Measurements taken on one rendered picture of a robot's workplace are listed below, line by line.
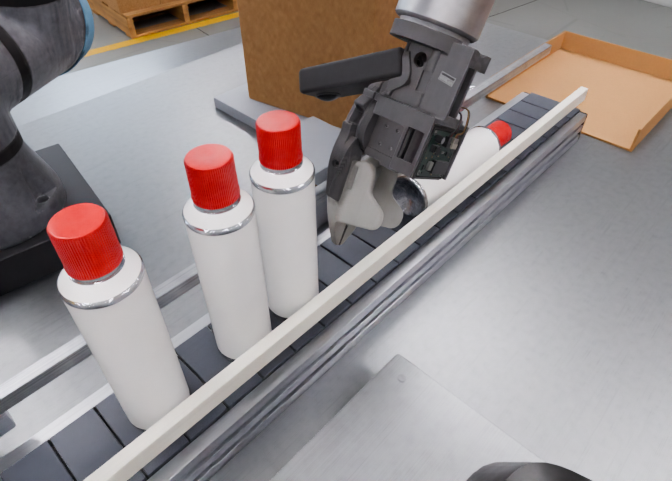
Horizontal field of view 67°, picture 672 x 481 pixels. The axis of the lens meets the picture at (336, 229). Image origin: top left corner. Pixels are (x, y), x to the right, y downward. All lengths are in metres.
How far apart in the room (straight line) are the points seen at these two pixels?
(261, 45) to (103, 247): 0.59
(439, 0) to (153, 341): 0.33
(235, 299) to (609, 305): 0.42
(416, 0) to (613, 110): 0.64
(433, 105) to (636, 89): 0.73
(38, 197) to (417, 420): 0.49
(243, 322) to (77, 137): 0.58
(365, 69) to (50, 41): 0.37
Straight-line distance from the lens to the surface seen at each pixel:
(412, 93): 0.46
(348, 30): 0.75
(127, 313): 0.35
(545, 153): 0.79
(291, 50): 0.82
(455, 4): 0.44
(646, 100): 1.09
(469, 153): 0.65
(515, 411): 0.53
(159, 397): 0.42
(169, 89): 1.04
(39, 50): 0.68
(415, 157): 0.42
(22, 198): 0.66
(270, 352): 0.45
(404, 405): 0.46
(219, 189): 0.35
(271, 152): 0.38
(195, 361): 0.49
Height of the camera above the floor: 1.28
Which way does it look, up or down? 42 degrees down
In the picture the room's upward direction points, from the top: straight up
